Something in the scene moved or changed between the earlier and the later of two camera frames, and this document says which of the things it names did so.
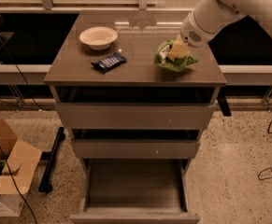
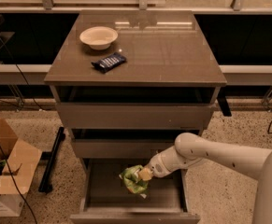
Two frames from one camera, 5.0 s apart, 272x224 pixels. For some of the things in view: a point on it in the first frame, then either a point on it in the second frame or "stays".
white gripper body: x=192 y=32 -> x=158 y=167
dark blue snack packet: x=109 y=63 stays
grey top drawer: x=136 y=107 stays
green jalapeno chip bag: x=164 y=59 -> x=132 y=181
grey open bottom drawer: x=136 y=191 stays
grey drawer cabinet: x=136 y=102 stays
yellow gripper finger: x=178 y=49 -> x=145 y=174
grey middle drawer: x=132 y=144 stays
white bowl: x=98 y=37 stays
